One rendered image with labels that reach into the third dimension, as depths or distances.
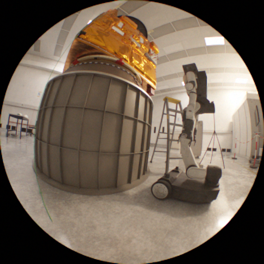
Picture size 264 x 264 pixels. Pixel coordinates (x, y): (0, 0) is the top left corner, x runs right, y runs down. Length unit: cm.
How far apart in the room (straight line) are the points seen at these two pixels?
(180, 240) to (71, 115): 121
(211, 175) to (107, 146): 102
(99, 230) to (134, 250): 23
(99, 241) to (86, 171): 61
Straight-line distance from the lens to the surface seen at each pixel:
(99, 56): 155
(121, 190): 100
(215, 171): 101
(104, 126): 85
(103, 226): 68
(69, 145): 89
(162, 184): 88
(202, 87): 110
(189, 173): 98
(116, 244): 61
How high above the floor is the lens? 56
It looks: 4 degrees up
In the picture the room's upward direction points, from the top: 6 degrees clockwise
